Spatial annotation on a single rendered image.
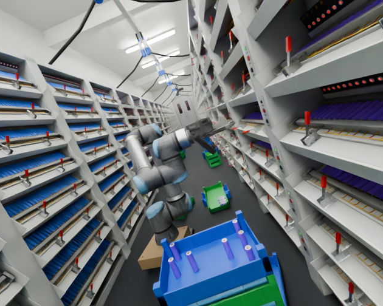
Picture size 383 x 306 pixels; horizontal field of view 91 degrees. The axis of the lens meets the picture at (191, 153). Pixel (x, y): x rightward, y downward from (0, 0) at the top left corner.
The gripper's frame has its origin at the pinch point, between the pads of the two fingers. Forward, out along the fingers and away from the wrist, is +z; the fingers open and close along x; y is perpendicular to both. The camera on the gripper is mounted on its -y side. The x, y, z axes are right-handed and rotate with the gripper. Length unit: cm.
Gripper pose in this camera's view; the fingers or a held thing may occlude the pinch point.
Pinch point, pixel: (232, 124)
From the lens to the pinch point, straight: 86.3
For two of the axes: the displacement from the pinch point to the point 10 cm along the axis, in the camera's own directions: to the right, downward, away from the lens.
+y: -3.7, -9.1, -1.8
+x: 0.2, -2.0, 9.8
